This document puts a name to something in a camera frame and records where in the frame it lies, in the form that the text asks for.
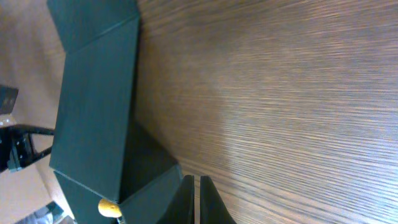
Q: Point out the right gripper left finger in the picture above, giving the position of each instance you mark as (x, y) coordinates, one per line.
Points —
(181, 209)

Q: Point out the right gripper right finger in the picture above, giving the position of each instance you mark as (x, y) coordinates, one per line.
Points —
(212, 207)

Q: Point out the yellow black screwdriver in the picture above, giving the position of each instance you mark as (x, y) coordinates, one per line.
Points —
(109, 209)

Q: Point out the dark green box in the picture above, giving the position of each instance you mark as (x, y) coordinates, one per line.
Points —
(99, 150)

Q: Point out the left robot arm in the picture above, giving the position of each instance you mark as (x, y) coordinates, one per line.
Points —
(17, 146)

